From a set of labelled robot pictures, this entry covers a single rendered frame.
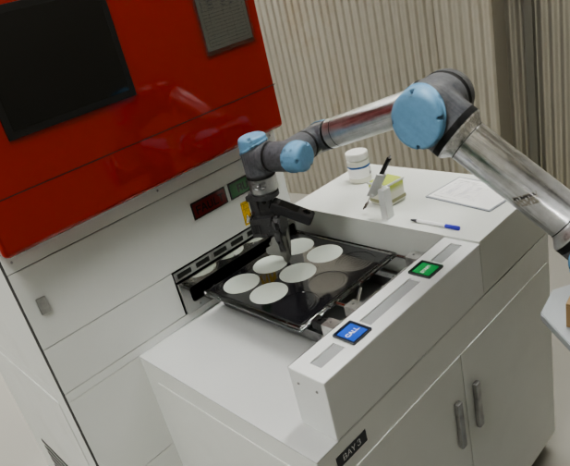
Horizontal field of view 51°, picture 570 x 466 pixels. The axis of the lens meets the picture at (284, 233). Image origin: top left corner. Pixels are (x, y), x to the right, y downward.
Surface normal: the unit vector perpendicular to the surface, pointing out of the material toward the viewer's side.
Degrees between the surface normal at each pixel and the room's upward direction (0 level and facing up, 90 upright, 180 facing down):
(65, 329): 90
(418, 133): 84
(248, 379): 0
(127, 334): 90
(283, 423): 0
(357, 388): 90
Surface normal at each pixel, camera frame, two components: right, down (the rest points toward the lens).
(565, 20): -0.58, 0.46
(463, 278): 0.69, 0.16
